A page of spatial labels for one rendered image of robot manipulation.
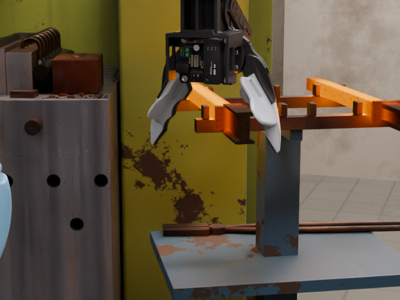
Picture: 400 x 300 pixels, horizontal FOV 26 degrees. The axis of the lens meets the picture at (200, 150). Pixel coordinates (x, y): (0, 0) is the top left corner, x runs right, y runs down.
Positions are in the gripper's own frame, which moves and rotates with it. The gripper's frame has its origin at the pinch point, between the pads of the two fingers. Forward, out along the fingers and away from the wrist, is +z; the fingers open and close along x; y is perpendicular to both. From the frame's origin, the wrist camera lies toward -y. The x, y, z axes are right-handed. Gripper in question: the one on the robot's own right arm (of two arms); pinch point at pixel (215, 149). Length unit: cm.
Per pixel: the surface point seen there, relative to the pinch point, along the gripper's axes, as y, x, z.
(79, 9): -93, -62, -11
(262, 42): -118, -24, -3
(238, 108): -19.2, -2.7, -1.9
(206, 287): -23.8, -8.7, 26.5
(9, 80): -45, -54, -1
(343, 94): -47.9, 7.4, -0.3
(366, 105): -39.1, 12.3, 0.0
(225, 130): -22.4, -5.4, 1.9
